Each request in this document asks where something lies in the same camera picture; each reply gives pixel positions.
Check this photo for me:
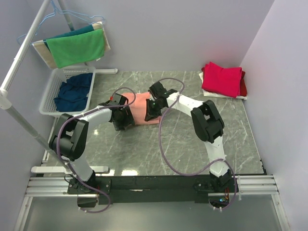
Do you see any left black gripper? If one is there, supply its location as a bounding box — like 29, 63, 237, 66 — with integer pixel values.
113, 106, 135, 131

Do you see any teal towel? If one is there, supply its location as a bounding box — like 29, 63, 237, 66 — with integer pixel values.
43, 25, 94, 50

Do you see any navy blue t shirt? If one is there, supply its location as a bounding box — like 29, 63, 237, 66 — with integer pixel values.
54, 73, 93, 112

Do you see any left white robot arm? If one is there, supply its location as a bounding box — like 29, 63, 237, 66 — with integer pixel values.
49, 93, 137, 193

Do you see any black base beam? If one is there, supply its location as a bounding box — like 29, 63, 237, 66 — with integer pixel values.
66, 175, 240, 208

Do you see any salmon pink t shirt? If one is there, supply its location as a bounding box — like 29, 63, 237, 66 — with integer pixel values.
129, 92, 161, 125

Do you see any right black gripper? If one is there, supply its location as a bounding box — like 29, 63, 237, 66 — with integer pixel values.
145, 98, 165, 122

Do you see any folded white t shirt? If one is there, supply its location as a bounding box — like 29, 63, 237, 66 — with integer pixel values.
198, 73, 247, 100

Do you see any aluminium rail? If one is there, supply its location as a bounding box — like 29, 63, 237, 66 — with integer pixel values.
15, 175, 291, 231

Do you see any white clothes rack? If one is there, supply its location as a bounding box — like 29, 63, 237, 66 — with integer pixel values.
0, 0, 118, 176

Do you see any white plastic laundry basket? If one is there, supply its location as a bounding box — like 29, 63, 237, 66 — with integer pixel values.
39, 65, 96, 117

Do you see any green towel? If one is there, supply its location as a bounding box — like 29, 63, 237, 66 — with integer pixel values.
46, 29, 105, 68

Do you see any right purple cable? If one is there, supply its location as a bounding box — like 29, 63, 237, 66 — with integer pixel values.
157, 77, 239, 211

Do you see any purple cable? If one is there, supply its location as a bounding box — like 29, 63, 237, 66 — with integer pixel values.
57, 87, 137, 214
157, 77, 239, 211

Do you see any beige towel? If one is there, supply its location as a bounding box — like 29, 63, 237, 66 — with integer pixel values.
32, 22, 111, 69

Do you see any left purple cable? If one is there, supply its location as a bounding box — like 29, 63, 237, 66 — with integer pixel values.
57, 87, 137, 214

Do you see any blue wire hanger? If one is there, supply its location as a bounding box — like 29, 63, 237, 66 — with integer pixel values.
17, 0, 106, 46

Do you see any folded magenta t shirt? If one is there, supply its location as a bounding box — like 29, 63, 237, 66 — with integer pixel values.
202, 62, 242, 98

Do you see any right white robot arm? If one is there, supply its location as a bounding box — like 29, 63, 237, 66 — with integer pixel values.
145, 81, 232, 192

